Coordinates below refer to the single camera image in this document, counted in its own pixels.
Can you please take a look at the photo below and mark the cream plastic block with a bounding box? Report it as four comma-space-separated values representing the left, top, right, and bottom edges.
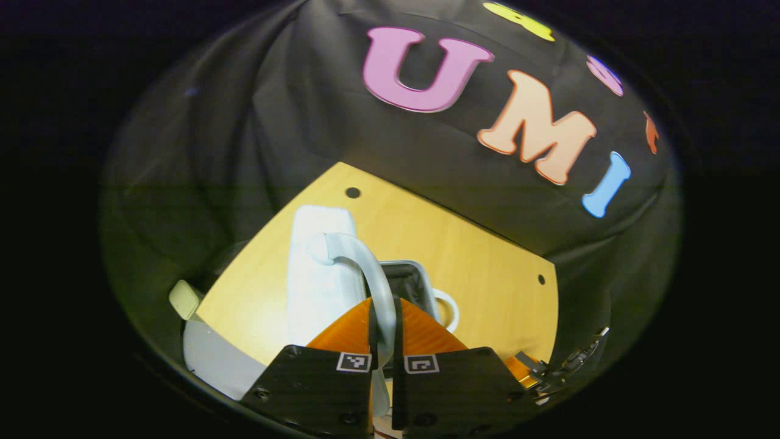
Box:
169, 279, 205, 322

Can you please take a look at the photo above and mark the white suitcase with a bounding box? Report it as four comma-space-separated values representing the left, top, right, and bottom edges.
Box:
286, 204, 461, 416

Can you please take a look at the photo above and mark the white chair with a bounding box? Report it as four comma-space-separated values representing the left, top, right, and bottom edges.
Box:
182, 318, 270, 401

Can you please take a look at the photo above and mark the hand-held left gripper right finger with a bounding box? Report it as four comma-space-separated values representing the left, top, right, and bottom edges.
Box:
390, 298, 537, 437

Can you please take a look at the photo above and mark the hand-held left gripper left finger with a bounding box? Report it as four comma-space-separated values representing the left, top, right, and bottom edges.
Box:
239, 298, 380, 438

